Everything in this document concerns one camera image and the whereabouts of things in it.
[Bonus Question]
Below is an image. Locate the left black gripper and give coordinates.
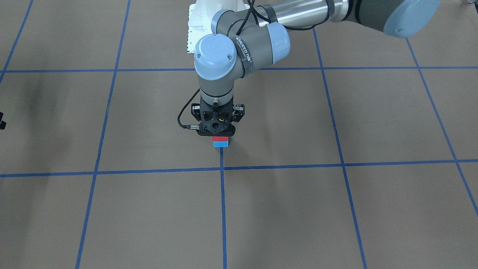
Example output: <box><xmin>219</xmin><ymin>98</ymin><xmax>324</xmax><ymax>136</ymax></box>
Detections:
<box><xmin>191</xmin><ymin>97</ymin><xmax>245</xmax><ymax>124</ymax></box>

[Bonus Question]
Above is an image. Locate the blue cube block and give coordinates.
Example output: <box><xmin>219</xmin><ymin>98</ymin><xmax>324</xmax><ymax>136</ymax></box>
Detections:
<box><xmin>213</xmin><ymin>141</ymin><xmax>229</xmax><ymax>148</ymax></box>

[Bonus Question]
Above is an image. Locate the white pedestal column base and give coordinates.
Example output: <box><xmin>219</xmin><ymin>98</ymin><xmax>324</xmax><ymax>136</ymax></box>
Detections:
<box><xmin>187</xmin><ymin>0</ymin><xmax>250</xmax><ymax>53</ymax></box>

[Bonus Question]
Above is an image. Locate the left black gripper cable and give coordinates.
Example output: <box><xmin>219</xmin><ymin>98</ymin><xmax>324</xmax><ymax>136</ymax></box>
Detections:
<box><xmin>177</xmin><ymin>0</ymin><xmax>333</xmax><ymax>130</ymax></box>

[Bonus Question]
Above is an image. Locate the red cube block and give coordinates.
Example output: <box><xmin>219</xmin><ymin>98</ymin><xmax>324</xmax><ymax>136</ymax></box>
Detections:
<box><xmin>212</xmin><ymin>136</ymin><xmax>229</xmax><ymax>143</ymax></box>

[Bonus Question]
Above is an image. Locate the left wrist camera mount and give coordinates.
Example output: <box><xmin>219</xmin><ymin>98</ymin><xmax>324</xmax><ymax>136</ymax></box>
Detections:
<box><xmin>196</xmin><ymin>119</ymin><xmax>236</xmax><ymax>137</ymax></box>

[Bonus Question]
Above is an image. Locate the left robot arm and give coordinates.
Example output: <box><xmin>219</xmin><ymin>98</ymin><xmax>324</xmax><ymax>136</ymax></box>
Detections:
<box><xmin>187</xmin><ymin>0</ymin><xmax>440</xmax><ymax>126</ymax></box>

